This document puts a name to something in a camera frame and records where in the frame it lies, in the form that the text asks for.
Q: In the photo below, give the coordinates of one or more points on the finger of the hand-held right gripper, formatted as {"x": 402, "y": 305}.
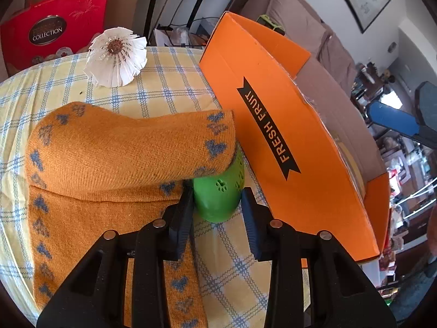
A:
{"x": 392, "y": 118}
{"x": 428, "y": 104}

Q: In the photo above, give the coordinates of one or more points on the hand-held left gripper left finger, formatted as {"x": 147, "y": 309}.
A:
{"x": 182, "y": 220}

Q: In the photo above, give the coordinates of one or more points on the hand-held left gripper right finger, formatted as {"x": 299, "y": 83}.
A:
{"x": 252, "y": 223}

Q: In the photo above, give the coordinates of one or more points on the green perforated plastic case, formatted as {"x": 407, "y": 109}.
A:
{"x": 218, "y": 194}

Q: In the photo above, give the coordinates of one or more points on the orange cardboard box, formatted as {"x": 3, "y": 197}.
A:
{"x": 269, "y": 116}

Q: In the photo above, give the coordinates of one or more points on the person's right hand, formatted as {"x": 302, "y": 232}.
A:
{"x": 433, "y": 242}

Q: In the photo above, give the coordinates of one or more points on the orange knit cloth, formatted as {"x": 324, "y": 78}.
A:
{"x": 112, "y": 150}

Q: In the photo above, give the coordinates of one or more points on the brown sofa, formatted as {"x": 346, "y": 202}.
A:
{"x": 307, "y": 27}

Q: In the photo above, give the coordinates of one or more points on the green portable radio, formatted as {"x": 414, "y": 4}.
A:
{"x": 271, "y": 24}

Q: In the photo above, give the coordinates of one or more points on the white feather shuttlecock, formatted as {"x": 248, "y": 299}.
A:
{"x": 114, "y": 58}

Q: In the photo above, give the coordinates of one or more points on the white blue small box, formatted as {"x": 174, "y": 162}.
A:
{"x": 170, "y": 36}

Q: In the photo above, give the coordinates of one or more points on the brown cardboard carton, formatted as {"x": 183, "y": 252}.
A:
{"x": 126, "y": 6}

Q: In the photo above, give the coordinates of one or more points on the red gift box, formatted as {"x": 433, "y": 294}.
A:
{"x": 54, "y": 24}

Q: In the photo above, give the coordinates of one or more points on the round wall ornament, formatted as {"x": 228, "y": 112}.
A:
{"x": 392, "y": 46}

